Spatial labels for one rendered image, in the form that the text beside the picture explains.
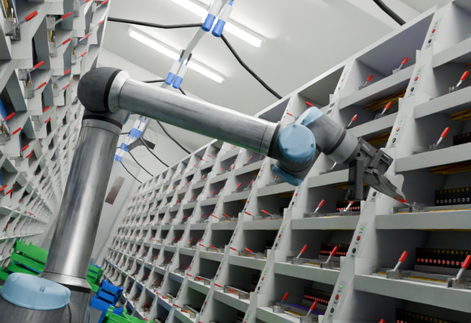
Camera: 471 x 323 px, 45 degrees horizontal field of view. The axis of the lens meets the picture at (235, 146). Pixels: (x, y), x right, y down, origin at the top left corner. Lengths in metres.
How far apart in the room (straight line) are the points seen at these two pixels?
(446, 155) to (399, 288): 0.40
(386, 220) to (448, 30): 0.74
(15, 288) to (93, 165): 0.40
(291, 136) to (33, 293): 0.69
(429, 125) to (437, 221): 0.50
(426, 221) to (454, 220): 0.12
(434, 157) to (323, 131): 0.37
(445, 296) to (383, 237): 0.47
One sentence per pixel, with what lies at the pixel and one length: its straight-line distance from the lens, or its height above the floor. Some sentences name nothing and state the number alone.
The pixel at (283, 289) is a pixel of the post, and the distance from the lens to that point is 2.48.
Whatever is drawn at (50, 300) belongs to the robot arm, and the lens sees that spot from 1.36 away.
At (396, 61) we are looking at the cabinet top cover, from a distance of 2.65.
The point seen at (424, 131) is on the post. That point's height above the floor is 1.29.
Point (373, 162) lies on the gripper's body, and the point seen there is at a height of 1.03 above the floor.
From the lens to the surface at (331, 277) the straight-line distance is 1.96.
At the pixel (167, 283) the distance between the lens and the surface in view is 4.48.
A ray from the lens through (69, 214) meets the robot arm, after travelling 1.56.
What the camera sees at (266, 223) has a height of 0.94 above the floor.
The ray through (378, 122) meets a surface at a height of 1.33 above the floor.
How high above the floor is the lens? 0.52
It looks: 14 degrees up
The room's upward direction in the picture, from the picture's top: 24 degrees clockwise
